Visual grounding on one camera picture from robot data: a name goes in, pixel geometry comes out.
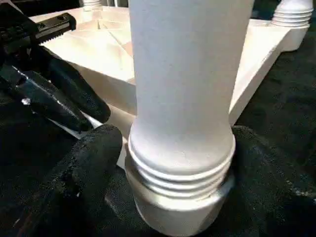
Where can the black work mat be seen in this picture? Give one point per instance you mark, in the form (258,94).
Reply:
(284,98)

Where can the white plastic table top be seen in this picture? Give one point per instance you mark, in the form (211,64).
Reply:
(98,49)

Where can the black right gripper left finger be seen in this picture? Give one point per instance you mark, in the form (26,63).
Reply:
(81,177)

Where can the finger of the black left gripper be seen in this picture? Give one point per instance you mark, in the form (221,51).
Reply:
(49,103)

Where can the white plastic table leg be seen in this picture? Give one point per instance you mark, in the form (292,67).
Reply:
(91,4)
(182,74)
(291,14)

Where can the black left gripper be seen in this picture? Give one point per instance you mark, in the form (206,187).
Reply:
(27,27)

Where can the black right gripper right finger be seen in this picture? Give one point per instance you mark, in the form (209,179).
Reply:
(271,187)

